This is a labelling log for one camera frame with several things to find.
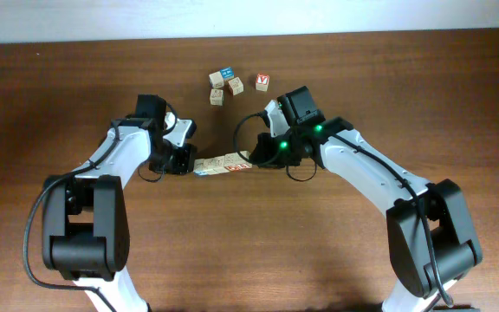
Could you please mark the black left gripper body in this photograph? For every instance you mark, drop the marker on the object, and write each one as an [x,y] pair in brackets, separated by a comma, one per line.
[175,159]

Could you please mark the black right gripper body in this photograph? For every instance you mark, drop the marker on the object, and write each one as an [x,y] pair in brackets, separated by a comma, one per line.
[278,152]

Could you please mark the block with bird picture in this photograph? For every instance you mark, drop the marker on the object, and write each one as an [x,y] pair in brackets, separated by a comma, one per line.
[208,163]

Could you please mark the block with red letter side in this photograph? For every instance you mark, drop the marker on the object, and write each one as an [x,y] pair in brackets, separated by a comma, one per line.
[243,160]

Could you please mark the block with red I and fish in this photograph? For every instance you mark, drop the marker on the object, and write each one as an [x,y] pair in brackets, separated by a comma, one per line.
[231,161]

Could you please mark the block with butterfly picture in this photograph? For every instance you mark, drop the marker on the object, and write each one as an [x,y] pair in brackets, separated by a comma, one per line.
[219,166]

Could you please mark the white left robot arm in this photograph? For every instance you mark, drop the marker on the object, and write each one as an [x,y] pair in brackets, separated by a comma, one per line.
[85,233]

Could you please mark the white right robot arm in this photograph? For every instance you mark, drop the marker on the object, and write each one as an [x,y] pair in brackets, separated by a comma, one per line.
[431,236]

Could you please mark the block with red V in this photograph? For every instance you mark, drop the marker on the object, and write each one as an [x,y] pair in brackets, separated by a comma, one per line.
[262,82]

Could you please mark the block with red E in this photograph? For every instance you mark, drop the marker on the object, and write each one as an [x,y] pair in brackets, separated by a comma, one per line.
[235,86]

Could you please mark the small blue block edge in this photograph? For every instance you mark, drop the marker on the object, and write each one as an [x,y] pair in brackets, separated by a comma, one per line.
[216,97]

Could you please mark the block with donkey picture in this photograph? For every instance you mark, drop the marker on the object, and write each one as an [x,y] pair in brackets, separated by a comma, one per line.
[216,80]

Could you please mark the block with blue letter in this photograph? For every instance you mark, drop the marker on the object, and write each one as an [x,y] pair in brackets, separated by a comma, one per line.
[227,73]

